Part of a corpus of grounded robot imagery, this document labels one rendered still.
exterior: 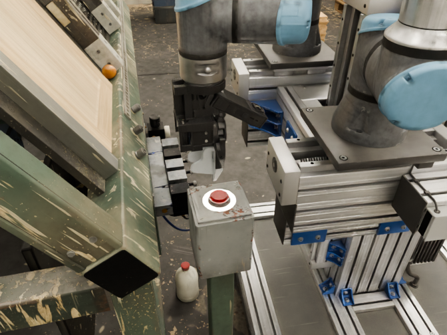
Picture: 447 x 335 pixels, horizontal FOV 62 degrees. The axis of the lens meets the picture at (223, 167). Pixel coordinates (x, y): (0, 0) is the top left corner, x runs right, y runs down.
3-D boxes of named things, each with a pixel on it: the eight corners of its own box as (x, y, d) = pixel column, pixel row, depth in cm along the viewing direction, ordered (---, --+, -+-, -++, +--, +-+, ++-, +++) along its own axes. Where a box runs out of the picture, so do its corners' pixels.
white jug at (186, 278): (201, 300, 163) (199, 272, 151) (178, 305, 161) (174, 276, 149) (197, 282, 171) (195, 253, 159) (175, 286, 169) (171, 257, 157)
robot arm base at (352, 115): (383, 108, 86) (395, 67, 80) (421, 144, 74) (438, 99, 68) (320, 113, 84) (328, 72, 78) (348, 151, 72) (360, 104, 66)
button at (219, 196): (231, 207, 76) (231, 199, 75) (211, 210, 75) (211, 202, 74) (226, 194, 79) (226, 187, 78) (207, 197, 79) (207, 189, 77)
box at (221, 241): (251, 272, 84) (255, 215, 73) (199, 283, 82) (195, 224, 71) (237, 234, 94) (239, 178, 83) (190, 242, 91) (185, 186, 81)
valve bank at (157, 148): (207, 247, 113) (204, 187, 99) (159, 256, 111) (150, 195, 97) (183, 155, 152) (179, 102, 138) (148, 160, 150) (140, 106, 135)
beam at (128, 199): (120, 300, 79) (162, 275, 77) (78, 276, 72) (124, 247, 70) (116, 18, 251) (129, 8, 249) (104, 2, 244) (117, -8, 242)
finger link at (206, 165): (190, 183, 73) (187, 143, 67) (219, 178, 74) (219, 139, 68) (193, 193, 70) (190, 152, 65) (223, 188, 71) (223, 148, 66)
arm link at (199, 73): (221, 42, 62) (233, 60, 55) (221, 68, 64) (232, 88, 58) (175, 46, 60) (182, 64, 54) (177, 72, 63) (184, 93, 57)
